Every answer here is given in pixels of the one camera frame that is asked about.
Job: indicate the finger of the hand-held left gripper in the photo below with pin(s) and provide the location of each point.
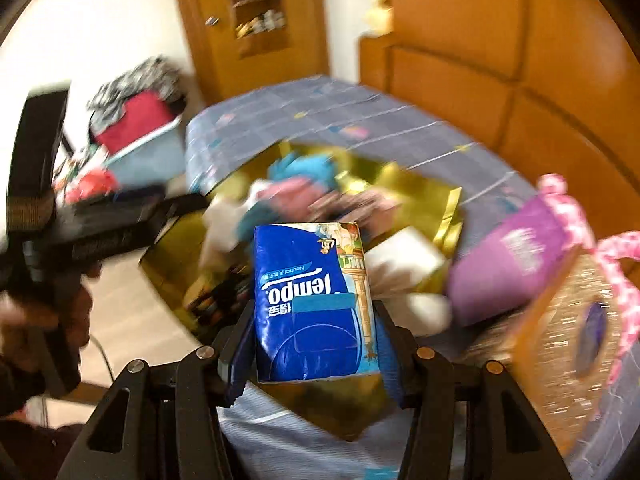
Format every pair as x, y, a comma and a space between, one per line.
150, 222

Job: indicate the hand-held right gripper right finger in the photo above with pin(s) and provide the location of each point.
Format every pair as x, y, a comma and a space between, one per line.
390, 355

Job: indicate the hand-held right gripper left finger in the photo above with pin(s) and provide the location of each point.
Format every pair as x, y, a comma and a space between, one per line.
240, 355

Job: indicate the blue tissue packet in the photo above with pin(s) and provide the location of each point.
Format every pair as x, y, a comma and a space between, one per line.
310, 310

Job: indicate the gold box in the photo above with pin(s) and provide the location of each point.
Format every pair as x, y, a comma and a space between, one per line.
400, 185

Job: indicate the person's left hand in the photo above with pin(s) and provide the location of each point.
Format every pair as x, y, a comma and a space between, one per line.
82, 310

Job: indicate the grey storage bin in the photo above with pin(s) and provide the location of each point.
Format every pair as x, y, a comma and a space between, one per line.
150, 160

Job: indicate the red cloth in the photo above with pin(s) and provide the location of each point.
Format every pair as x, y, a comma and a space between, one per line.
132, 120

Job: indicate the black and white patterned cloth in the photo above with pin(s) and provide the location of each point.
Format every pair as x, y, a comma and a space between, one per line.
150, 72

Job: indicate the purple carton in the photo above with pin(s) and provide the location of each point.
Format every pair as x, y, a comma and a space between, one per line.
505, 260

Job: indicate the silver embossed tissue box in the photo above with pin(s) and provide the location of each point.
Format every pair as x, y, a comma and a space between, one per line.
555, 350

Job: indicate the wooden display cabinet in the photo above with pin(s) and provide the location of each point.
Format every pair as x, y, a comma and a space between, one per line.
210, 60

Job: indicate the pink spotted plush toy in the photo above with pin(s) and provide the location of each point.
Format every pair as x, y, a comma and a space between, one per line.
565, 205

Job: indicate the yellow plush toy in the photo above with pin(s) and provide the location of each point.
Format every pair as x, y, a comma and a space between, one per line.
380, 12

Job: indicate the wooden wardrobe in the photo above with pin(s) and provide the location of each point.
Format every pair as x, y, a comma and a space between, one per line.
500, 35

